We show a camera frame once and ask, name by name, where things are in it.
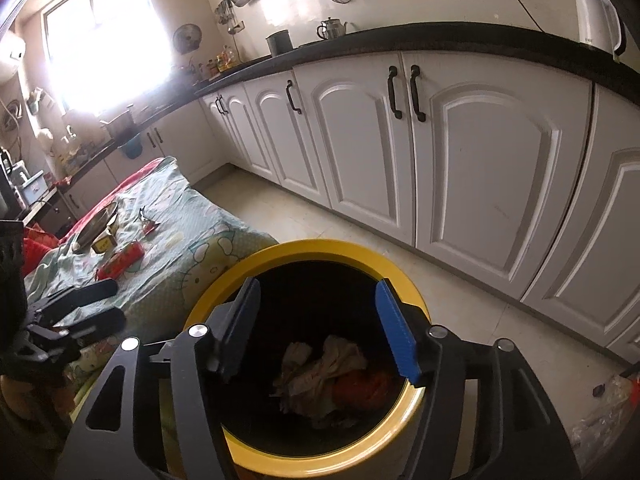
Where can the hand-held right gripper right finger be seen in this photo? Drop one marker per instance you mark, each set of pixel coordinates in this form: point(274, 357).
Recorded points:
point(397, 332)

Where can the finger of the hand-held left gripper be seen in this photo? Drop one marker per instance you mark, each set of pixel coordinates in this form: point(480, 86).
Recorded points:
point(85, 291)
point(92, 321)

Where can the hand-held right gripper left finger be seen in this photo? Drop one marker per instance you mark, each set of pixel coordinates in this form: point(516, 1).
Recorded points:
point(241, 321)

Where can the white plastic bag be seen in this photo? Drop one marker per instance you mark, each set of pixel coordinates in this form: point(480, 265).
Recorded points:
point(320, 375)

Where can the yellow trash bin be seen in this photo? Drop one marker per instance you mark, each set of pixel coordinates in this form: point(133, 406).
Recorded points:
point(300, 250)

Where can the red printed bag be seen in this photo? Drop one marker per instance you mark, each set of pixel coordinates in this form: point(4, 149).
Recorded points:
point(37, 252)

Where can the red cylindrical snack can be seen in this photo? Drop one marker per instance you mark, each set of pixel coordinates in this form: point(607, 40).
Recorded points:
point(121, 261)

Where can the yellow brown carton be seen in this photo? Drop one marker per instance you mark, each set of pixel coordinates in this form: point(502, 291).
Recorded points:
point(105, 242)

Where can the metal plate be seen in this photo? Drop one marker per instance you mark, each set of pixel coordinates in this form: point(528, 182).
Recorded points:
point(96, 225)

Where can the blue plastic basket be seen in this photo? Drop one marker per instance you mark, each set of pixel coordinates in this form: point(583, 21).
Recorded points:
point(32, 189)

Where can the small red snack wrapper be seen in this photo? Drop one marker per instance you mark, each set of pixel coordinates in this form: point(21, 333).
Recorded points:
point(148, 222)

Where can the printed green blanket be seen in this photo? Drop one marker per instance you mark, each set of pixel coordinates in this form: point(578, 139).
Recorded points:
point(190, 220)

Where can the white round jar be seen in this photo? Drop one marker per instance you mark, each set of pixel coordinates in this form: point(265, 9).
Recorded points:
point(45, 141)

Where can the blue plastic basin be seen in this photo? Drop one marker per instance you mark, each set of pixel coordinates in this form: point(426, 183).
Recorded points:
point(131, 146)

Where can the metal cooking pot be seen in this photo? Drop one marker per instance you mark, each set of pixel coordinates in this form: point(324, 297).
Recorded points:
point(119, 122)

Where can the white kitchen cabinets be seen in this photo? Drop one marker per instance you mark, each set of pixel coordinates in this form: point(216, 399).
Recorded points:
point(475, 170)

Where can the white air conditioner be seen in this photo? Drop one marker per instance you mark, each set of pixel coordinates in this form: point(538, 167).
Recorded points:
point(12, 57)

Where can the clear floor plastic bag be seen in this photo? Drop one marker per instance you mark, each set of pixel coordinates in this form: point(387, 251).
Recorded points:
point(607, 420)

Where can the window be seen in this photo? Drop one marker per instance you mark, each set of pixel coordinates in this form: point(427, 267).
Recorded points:
point(105, 35)

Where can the cooking oil bottles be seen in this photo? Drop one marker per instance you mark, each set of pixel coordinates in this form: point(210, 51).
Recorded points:
point(224, 62)

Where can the dark metal canister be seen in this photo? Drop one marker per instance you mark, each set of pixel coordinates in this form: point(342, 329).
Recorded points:
point(279, 43)

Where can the black countertop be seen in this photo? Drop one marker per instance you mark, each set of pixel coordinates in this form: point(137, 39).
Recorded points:
point(450, 35)

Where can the metal teapot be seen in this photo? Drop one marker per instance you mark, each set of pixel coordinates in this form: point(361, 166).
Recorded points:
point(332, 29)

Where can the white electric kettle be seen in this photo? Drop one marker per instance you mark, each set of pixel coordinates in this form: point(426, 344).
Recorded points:
point(597, 17)

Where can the small wall fan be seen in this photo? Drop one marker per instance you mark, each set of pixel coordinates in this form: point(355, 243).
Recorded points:
point(188, 39)

